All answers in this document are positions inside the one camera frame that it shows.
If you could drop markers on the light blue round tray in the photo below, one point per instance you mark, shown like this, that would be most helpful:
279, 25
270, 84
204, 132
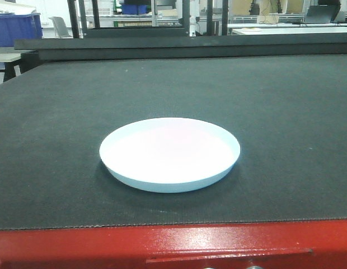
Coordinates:
170, 155

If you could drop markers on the black table mat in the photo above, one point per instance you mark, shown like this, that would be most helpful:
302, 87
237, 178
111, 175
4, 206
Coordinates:
289, 114

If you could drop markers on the red metal cart edge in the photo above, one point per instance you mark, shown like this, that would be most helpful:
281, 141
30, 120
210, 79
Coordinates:
305, 244

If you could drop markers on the grey laptop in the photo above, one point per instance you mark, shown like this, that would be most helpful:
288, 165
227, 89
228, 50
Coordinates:
319, 15

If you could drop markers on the white background table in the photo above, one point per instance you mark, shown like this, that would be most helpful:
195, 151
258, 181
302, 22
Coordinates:
282, 28

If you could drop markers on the large blue background bin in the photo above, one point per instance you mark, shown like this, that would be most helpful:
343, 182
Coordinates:
13, 27

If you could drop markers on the black metal frame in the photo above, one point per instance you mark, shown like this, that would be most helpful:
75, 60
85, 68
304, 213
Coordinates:
186, 27

